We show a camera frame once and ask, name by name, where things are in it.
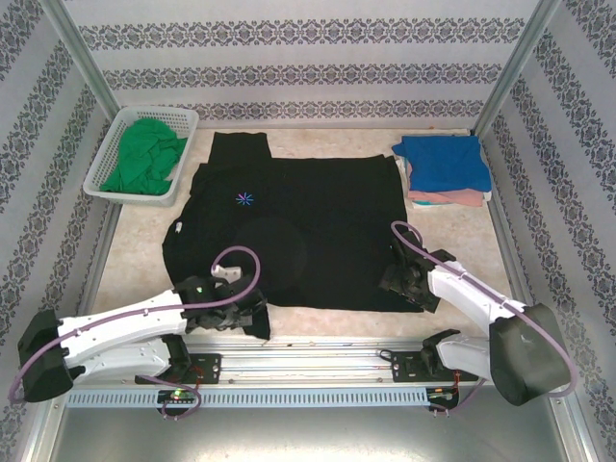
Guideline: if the black t-shirt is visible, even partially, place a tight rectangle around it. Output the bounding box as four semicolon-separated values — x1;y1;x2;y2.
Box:
161;130;425;341

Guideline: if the pink folded t-shirt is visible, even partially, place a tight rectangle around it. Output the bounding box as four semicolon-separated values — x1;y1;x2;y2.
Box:
407;186;485;209

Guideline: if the white folded t-shirt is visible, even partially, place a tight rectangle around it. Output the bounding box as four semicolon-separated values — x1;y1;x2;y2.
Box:
393;154;416;194

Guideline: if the blue folded t-shirt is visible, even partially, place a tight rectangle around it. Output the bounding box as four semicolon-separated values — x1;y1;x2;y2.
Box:
392;135;492;193

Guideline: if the metal sheet panel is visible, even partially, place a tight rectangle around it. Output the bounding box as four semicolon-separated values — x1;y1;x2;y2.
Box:
23;384;594;462

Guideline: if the green t-shirt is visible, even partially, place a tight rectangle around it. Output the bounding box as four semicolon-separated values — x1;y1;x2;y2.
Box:
99;118;189;196

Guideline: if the white plastic basket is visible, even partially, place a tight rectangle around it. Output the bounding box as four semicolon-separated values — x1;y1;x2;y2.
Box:
82;106;200;208

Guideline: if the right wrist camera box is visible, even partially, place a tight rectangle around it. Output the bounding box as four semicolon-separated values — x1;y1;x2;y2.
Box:
390;230;427;264

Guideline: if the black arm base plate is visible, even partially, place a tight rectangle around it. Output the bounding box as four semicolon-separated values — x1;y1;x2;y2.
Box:
134;353;223;386
390;349;480;385

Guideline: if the purple cable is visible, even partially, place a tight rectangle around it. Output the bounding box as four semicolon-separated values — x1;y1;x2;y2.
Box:
390;220;578;416
8;245;264;421

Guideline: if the aluminium mounting rail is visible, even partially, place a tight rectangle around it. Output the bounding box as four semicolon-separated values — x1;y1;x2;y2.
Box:
47;336;569;387

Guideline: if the slotted grey cable duct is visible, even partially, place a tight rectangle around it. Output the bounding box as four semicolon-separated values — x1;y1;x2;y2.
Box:
64;387;432;408

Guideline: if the aluminium frame post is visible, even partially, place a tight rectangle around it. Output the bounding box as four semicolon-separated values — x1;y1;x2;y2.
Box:
472;0;564;139
47;0;122;127

